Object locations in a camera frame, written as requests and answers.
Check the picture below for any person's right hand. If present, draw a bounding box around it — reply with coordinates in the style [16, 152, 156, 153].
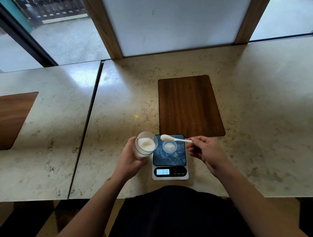
[185, 136, 232, 177]

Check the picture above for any person's left hand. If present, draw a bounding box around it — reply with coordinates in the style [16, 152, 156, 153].
[114, 136, 149, 181]

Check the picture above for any clear plastic cup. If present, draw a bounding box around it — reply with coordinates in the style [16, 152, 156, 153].
[134, 131, 158, 158]

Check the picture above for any white plastic spoon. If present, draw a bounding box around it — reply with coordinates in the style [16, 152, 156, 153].
[160, 134, 193, 143]

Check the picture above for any person's left forearm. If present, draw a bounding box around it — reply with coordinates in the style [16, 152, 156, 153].
[57, 171, 129, 237]

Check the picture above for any person's right forearm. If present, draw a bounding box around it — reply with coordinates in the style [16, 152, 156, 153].
[215, 165, 309, 237]

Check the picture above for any white powder in cup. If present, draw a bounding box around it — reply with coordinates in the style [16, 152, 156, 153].
[137, 138, 156, 152]

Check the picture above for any small clear dish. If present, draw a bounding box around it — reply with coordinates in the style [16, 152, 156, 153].
[162, 141, 177, 154]

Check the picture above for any digital kitchen scale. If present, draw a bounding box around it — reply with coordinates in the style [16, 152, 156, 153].
[152, 134, 189, 181]

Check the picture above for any wooden placemat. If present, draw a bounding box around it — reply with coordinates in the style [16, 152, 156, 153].
[0, 92, 39, 150]
[158, 75, 226, 139]

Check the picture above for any person's black clothing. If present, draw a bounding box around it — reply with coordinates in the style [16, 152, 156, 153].
[109, 185, 255, 237]

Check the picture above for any wooden window frame post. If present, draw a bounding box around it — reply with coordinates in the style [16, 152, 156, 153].
[233, 0, 270, 45]
[82, 0, 123, 60]

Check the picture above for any black window frame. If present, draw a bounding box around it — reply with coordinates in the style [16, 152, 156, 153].
[0, 3, 59, 68]

